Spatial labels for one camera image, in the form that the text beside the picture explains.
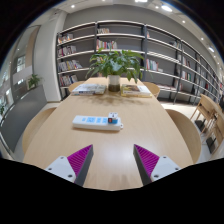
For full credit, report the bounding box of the slatted wooden chair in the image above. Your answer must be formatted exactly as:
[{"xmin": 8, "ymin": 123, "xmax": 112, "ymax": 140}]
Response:
[
  {"xmin": 189, "ymin": 96, "xmax": 214, "ymax": 134},
  {"xmin": 205, "ymin": 114, "xmax": 224, "ymax": 156}
]

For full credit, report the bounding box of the round-backed wooden chair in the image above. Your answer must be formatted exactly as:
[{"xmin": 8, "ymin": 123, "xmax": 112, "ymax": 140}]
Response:
[
  {"xmin": 164, "ymin": 108, "xmax": 203, "ymax": 164},
  {"xmin": 68, "ymin": 80, "xmax": 86, "ymax": 93},
  {"xmin": 143, "ymin": 81, "xmax": 161, "ymax": 99}
]

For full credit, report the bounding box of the green potted plant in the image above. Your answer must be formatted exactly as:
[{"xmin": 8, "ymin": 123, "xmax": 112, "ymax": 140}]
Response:
[{"xmin": 85, "ymin": 47, "xmax": 146, "ymax": 93}]

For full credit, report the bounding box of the group of ceiling lights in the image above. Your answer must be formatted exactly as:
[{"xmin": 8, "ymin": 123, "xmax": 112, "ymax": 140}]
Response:
[{"xmin": 68, "ymin": 0, "xmax": 218, "ymax": 54}]

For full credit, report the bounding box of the stack of pale-covered books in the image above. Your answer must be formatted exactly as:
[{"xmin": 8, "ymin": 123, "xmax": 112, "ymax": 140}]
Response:
[{"xmin": 70, "ymin": 83, "xmax": 108, "ymax": 97}]

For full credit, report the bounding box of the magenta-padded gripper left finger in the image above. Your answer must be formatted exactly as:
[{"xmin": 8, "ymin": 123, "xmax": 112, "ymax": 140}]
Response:
[{"xmin": 44, "ymin": 144, "xmax": 95, "ymax": 187}]

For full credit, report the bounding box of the grey shelf unit with books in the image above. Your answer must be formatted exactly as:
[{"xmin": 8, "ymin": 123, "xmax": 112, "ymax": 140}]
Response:
[{"xmin": 55, "ymin": 19, "xmax": 224, "ymax": 104}]

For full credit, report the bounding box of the stack of yellow-covered books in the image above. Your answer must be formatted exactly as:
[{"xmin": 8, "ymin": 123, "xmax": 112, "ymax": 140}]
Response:
[{"xmin": 120, "ymin": 83, "xmax": 153, "ymax": 98}]

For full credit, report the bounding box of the small green ledge plant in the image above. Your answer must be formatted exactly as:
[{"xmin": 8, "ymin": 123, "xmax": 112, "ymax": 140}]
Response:
[{"xmin": 27, "ymin": 73, "xmax": 43, "ymax": 90}]

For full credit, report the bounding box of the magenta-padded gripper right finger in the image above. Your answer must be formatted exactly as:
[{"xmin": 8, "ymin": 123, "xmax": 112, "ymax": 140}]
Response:
[{"xmin": 133, "ymin": 143, "xmax": 183, "ymax": 187}]

